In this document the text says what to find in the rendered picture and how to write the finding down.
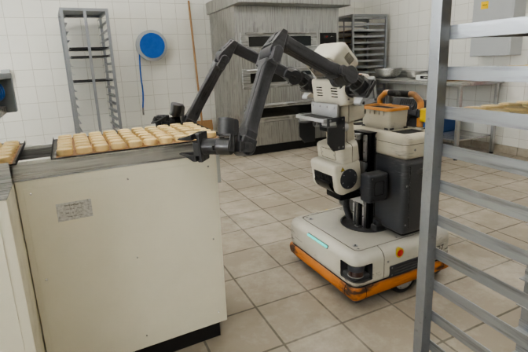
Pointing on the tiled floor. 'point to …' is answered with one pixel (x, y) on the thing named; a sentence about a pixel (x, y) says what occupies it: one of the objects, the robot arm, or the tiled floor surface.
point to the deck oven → (265, 133)
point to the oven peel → (197, 75)
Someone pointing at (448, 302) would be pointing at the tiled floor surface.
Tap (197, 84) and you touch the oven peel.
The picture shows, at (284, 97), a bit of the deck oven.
